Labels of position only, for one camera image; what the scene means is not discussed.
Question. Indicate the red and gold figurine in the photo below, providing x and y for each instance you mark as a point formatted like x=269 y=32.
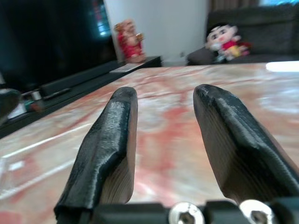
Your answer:
x=130 y=42

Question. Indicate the small silver can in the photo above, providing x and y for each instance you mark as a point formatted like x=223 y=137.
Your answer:
x=36 y=94

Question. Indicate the cartoon boy plush doll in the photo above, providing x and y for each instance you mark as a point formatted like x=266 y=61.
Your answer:
x=225 y=39

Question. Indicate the large black television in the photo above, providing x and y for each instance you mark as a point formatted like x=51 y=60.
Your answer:
x=53 y=39

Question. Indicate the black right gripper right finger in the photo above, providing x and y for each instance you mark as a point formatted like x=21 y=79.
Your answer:
x=236 y=137

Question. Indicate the black soundbar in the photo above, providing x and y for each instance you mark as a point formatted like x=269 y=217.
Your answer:
x=70 y=81

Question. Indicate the black tv cabinet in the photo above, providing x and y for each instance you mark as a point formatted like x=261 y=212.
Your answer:
x=77 y=81

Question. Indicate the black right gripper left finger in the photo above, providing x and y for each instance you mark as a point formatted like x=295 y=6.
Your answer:
x=106 y=140

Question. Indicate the dark grey fabric sofa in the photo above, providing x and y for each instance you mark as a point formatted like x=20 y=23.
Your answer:
x=252 y=32

